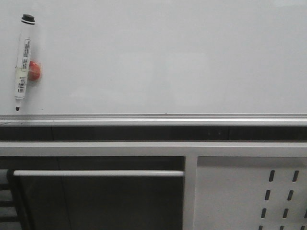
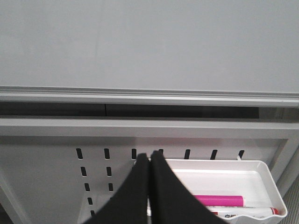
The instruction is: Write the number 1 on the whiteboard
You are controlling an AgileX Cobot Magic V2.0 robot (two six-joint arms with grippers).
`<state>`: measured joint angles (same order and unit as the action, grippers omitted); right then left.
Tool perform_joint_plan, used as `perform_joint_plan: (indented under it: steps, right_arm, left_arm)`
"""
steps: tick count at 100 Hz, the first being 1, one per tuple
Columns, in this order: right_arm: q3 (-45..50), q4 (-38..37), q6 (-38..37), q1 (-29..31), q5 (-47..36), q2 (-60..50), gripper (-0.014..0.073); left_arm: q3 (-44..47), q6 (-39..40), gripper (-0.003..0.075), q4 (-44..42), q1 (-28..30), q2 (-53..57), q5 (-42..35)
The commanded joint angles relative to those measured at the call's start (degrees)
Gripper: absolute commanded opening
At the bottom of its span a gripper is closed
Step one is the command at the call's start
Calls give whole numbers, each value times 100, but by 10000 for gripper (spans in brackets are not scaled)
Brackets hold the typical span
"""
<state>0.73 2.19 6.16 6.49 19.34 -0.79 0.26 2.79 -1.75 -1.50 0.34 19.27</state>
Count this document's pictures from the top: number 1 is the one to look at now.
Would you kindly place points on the red round magnet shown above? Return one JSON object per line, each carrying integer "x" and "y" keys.
{"x": 34, "y": 73}

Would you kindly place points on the white whiteboard marker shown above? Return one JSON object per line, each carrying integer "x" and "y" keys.
{"x": 23, "y": 59}

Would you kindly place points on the white perforated pegboard panel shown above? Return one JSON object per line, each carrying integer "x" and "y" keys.
{"x": 251, "y": 193}

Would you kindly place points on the white horizontal rod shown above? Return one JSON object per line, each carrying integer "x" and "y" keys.
{"x": 98, "y": 173}

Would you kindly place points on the black chair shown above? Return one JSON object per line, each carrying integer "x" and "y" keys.
{"x": 13, "y": 212}

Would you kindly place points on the white metal stand frame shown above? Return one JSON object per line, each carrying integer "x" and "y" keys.
{"x": 190, "y": 150}

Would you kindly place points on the whiteboard with aluminium frame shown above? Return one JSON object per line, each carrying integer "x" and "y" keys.
{"x": 158, "y": 62}

